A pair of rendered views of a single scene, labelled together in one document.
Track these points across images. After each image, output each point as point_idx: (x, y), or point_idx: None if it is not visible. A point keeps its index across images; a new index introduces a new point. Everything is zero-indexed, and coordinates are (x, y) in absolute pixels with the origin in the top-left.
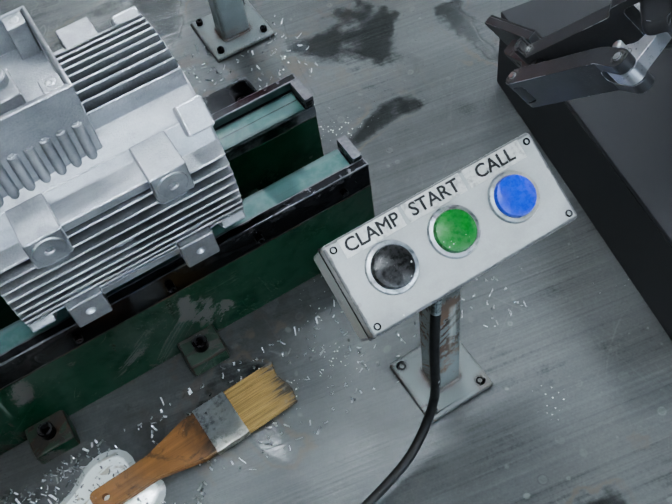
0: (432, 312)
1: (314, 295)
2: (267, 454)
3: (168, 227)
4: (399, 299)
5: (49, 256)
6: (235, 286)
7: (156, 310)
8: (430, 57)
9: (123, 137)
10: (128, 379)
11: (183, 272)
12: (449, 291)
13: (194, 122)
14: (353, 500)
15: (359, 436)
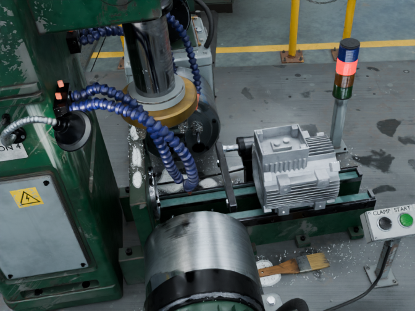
0: (389, 245)
1: (343, 237)
2: (315, 278)
3: (315, 195)
4: (384, 232)
5: (285, 190)
6: (320, 223)
7: (296, 221)
8: (402, 175)
9: (313, 166)
10: (276, 241)
11: (309, 212)
12: (399, 236)
13: (335, 168)
14: (341, 302)
15: (347, 284)
